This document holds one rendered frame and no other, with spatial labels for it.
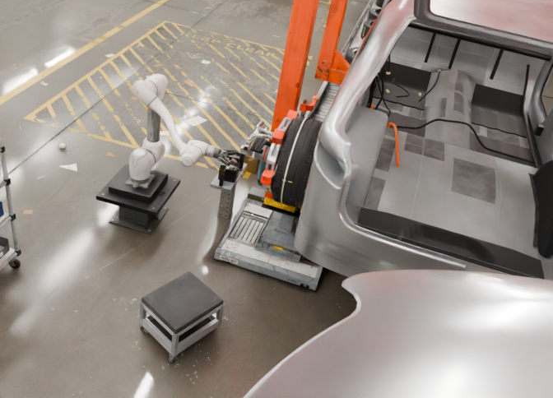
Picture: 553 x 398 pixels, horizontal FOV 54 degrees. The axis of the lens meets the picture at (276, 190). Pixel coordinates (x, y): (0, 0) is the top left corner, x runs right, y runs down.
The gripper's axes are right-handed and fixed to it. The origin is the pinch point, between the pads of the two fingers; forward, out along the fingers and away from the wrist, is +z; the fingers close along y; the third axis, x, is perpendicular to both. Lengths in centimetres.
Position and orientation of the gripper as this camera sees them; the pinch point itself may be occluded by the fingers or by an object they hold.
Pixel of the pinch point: (240, 159)
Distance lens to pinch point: 396.9
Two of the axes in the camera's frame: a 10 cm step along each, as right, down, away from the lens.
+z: 9.5, 2.8, -1.3
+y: -2.7, 5.2, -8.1
